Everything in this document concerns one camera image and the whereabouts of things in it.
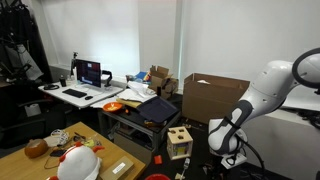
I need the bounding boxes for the white plush with red horns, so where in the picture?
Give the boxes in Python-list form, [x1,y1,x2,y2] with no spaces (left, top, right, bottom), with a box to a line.
[46,141,106,180]

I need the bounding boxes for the red bowl with white swirl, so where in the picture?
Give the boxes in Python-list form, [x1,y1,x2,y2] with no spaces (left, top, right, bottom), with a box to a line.
[144,173,172,180]

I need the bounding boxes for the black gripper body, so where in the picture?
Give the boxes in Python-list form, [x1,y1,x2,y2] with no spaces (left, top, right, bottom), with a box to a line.
[213,156,235,180]

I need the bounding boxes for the metal frame cart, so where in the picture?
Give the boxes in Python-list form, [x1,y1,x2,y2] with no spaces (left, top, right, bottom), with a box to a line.
[97,106,183,153]

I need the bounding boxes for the black desk gadget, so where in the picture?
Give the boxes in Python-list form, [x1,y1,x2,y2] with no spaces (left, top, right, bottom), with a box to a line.
[101,69,114,88]

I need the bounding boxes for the white office desk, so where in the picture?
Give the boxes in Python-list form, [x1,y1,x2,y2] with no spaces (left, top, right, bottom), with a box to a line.
[37,81,125,110]

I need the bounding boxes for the tan envelope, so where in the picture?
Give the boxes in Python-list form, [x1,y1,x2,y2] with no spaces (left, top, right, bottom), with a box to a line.
[115,98,143,109]

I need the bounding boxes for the black cable bundle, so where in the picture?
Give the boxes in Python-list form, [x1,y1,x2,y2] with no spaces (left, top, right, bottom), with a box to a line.
[297,109,320,130]

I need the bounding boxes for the grey photo reflector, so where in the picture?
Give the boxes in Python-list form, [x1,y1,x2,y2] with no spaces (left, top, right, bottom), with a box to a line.
[4,44,44,82]

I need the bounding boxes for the wooden shape sorter cube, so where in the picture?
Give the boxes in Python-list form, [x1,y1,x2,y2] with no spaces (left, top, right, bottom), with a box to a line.
[166,126,194,161]

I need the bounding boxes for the yellow green toy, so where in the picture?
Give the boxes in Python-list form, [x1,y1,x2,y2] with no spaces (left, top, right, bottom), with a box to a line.
[81,134,102,150]

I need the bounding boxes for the large cardboard box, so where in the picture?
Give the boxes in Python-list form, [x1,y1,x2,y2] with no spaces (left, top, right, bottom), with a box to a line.
[181,72,251,125]

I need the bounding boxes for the orange bowl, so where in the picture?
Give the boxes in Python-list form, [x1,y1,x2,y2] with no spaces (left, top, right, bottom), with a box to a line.
[101,101,124,114]

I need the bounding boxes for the black phone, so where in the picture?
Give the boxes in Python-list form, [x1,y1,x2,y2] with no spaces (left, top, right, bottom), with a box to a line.
[49,148,68,158]

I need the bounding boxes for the black webcam stand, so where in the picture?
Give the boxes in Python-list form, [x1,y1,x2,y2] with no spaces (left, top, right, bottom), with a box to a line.
[69,51,79,81]

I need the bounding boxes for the heap of white paper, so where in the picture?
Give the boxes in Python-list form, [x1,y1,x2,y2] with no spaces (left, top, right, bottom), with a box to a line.
[115,80,158,104]

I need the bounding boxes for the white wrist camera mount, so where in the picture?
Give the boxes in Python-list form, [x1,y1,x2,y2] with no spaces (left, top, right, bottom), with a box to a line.
[219,152,249,170]

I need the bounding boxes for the black headphones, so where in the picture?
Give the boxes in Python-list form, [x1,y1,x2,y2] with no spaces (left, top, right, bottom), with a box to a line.
[43,83,60,91]

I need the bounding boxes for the white patterned cloth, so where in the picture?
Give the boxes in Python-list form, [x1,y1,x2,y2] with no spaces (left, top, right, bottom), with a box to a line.
[44,128,70,148]

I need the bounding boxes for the brown ball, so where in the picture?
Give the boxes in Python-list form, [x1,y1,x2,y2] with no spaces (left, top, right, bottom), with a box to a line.
[23,138,50,159]

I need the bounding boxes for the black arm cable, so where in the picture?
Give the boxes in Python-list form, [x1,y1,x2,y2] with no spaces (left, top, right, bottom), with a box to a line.
[233,134,269,174]

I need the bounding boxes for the flat cardboard box with label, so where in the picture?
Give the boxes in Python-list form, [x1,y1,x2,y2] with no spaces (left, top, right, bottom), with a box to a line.
[99,155,135,180]

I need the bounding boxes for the grey storage box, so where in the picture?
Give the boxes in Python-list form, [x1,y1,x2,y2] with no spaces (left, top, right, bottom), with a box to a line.
[113,131,154,167]

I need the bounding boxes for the light wooden table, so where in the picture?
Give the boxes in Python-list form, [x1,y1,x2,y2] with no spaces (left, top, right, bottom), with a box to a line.
[0,121,147,180]

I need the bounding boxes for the black computer keyboard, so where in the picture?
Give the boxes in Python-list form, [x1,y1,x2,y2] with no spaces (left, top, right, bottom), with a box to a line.
[62,88,88,99]

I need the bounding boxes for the navy storage bin lid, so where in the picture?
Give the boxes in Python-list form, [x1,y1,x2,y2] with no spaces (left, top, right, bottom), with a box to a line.
[136,95,179,124]

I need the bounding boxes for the laptop computer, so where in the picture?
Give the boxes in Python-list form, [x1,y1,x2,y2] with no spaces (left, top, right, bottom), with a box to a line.
[75,59,102,89]

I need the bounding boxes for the black office chair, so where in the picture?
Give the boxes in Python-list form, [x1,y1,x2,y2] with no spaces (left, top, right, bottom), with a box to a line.
[0,78,68,149]

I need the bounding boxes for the small open cardboard box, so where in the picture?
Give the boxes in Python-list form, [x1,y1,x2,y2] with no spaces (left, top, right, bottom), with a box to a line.
[148,65,180,100]

